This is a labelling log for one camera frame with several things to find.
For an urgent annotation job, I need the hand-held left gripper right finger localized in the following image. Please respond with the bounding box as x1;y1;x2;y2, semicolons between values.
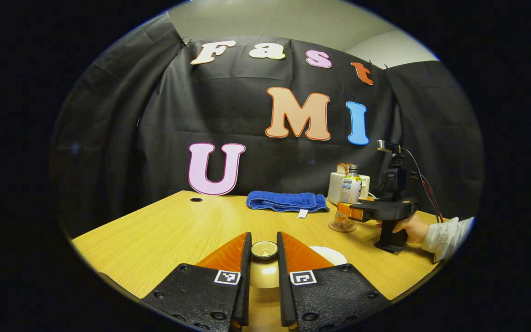
277;231;388;332

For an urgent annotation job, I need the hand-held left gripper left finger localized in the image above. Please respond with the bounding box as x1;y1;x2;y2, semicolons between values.
142;232;253;332

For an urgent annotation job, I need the round cork coaster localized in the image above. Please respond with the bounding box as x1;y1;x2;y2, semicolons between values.
328;220;357;233

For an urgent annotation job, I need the white label water bottle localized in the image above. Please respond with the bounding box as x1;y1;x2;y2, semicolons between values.
336;165;363;230

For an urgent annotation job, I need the cream ceramic teacup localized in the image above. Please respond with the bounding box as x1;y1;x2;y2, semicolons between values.
309;246;348;267

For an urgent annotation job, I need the cream toaster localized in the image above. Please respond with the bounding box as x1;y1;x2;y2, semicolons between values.
328;171;371;206

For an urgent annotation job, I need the blue folded towel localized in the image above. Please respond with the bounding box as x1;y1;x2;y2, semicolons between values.
246;191;330;218

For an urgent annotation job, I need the black backdrop cloth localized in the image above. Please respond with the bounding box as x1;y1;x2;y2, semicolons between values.
51;12;485;238

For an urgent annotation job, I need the red camera cable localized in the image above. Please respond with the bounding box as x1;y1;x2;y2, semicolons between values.
421;178;446;223

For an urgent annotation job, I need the black camera cable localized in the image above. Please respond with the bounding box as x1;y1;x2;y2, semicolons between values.
401;148;442;224

